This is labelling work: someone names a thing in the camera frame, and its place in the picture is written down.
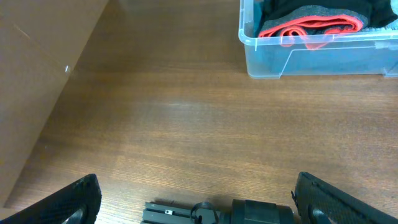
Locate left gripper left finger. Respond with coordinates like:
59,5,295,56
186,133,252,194
1,174,102,224

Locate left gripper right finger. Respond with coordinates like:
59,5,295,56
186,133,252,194
292,172,397,224

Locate black shorts red grey waistband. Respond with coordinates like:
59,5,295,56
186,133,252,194
252,0,389,38

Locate light grey jeans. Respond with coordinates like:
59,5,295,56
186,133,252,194
362,0,397,32

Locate clear plastic storage container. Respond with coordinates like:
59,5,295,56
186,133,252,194
238,0,397,78

